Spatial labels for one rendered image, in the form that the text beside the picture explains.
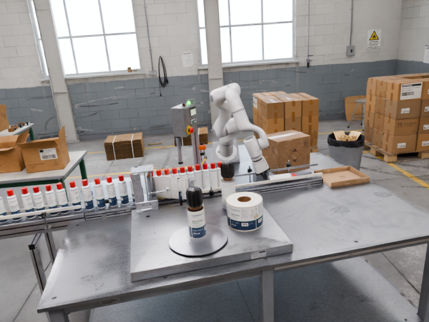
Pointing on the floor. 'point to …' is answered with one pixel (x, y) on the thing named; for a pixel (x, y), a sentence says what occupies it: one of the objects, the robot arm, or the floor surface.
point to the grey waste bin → (346, 155)
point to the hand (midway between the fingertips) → (265, 176)
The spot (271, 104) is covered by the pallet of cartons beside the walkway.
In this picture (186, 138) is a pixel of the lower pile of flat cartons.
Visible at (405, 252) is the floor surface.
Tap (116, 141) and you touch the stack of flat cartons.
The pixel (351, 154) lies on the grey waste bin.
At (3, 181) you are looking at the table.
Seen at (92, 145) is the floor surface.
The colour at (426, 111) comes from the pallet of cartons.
